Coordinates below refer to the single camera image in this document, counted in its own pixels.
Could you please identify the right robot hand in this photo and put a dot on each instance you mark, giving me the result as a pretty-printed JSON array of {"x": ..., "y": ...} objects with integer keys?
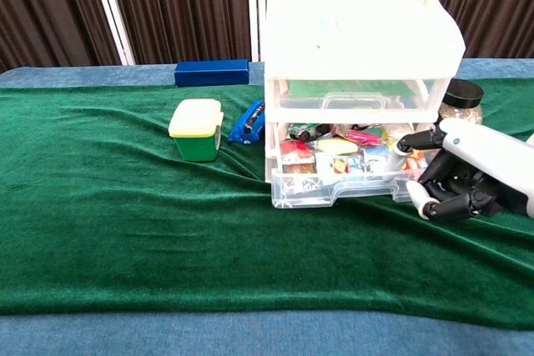
[{"x": 488, "y": 151}]

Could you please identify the clear plastic storage bin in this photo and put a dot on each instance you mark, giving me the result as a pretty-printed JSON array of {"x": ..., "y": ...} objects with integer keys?
[{"x": 300, "y": 101}]

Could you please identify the white trays box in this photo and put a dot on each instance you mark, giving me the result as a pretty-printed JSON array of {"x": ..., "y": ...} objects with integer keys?
[{"x": 354, "y": 10}]

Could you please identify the yellow lidded green box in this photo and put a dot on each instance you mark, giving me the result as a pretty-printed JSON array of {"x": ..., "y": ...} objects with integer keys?
[{"x": 196, "y": 122}]

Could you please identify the glass jar black lid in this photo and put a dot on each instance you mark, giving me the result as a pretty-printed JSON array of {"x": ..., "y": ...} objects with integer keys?
[{"x": 463, "y": 95}]

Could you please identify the yellow oval item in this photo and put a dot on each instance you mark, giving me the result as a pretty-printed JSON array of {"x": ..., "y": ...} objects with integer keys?
[{"x": 339, "y": 146}]

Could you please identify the red snack packet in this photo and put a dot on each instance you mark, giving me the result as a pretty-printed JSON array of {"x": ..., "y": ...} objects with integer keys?
[{"x": 294, "y": 156}]

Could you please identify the green velvet cloth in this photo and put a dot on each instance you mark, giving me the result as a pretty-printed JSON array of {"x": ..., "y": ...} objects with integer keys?
[{"x": 125, "y": 227}]

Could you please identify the blue rectangular box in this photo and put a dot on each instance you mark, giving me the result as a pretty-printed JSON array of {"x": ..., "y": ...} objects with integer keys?
[{"x": 210, "y": 73}]

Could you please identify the pink packet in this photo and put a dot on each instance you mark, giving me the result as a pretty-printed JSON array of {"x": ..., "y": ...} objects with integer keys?
[{"x": 363, "y": 138}]

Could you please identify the blue snack pack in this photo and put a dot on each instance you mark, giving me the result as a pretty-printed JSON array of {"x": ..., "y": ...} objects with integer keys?
[{"x": 248, "y": 124}]

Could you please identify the dark folding screen white frame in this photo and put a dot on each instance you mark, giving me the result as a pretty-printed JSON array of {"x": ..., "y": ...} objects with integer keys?
[{"x": 187, "y": 6}]

